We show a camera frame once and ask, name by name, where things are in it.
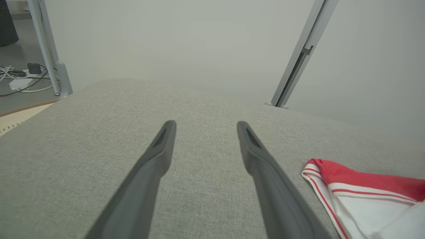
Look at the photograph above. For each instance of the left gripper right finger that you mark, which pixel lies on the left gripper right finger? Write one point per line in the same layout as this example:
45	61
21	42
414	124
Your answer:
275	192

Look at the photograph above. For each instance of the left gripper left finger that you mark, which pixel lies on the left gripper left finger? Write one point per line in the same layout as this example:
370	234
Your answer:
139	189

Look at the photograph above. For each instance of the red white striped garment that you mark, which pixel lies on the red white striped garment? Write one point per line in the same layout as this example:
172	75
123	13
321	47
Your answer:
372	202

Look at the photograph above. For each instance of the beige patterned floor mat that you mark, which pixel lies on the beige patterned floor mat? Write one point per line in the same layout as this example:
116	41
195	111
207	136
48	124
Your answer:
16	119

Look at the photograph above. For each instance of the black power adapter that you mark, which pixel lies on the black power adapter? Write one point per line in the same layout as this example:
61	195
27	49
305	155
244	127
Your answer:
34	68

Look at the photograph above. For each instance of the grey partition post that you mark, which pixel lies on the grey partition post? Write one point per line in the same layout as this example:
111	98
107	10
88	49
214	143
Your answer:
305	49
44	43

